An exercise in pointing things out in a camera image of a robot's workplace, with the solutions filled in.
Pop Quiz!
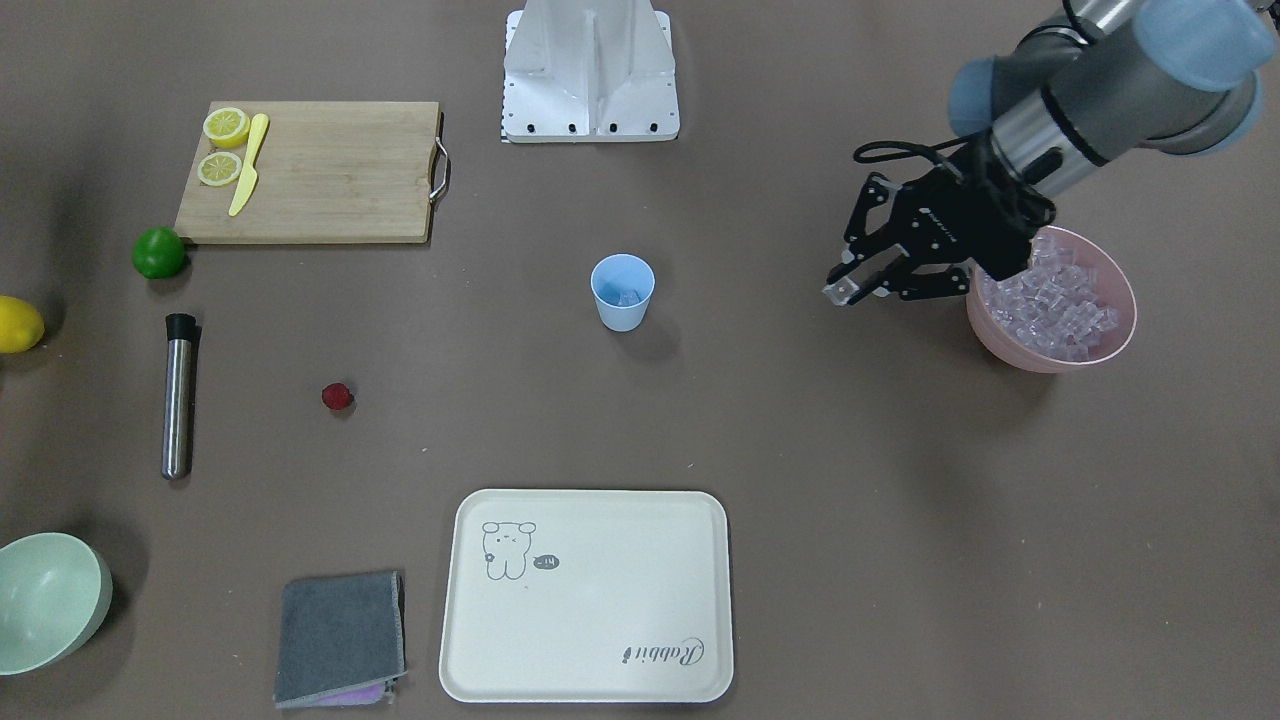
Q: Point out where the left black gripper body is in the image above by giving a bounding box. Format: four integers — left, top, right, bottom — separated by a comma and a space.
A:
842, 145, 1057, 281

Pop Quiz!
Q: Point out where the red strawberry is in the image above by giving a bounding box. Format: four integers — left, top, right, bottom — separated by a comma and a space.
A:
320, 382, 355, 413

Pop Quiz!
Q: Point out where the steel muddler black tip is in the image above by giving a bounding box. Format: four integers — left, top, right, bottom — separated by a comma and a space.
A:
161, 313, 200, 480

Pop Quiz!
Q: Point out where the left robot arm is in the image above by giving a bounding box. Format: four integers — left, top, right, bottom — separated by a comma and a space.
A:
823, 1, 1277, 306

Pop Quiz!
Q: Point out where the pink bowl of ice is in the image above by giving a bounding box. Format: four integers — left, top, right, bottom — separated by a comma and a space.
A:
966, 225, 1137, 374

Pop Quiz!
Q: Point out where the light blue cup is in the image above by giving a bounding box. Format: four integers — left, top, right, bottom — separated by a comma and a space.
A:
590, 254, 657, 333

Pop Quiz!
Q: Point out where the beige rabbit tray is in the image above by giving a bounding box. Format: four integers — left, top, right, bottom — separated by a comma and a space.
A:
438, 489, 735, 705

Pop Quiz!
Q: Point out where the wooden cutting board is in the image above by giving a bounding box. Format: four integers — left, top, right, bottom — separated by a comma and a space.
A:
174, 99, 449, 245

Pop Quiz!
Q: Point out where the yellow plastic knife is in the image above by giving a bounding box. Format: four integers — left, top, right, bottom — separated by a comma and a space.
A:
227, 113, 270, 217

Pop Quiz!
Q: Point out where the grey folded cloth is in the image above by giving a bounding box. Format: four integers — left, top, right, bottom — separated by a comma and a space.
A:
273, 570, 406, 711

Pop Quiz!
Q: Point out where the lemon slice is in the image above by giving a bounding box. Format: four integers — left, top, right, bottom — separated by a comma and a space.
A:
196, 151, 243, 187
202, 108, 251, 149

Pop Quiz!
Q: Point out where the green lime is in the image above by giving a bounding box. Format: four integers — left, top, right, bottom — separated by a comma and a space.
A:
131, 225, 187, 281

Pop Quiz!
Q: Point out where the light green bowl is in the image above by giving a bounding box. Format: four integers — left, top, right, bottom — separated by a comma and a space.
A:
1, 532, 113, 676

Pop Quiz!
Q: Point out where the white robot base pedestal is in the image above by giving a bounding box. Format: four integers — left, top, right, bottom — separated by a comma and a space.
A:
500, 1, 681, 143

